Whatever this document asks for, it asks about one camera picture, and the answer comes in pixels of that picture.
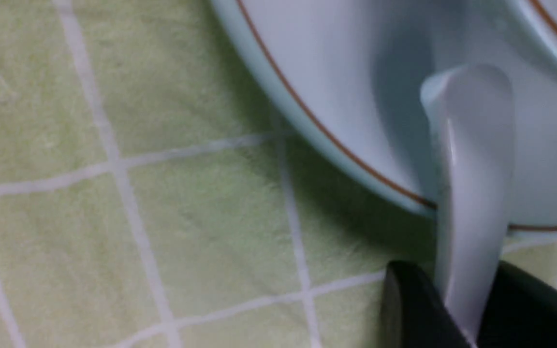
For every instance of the light blue large plate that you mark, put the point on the light blue large plate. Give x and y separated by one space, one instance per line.
347 75

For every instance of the green checkered tablecloth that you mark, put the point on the green checkered tablecloth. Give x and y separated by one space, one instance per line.
153 196

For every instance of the white ceramic spoon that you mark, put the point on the white ceramic spoon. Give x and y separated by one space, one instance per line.
470 110

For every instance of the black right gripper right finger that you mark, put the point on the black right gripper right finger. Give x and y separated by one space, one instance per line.
521 312

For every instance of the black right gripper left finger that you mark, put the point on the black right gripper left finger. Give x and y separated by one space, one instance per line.
412 313

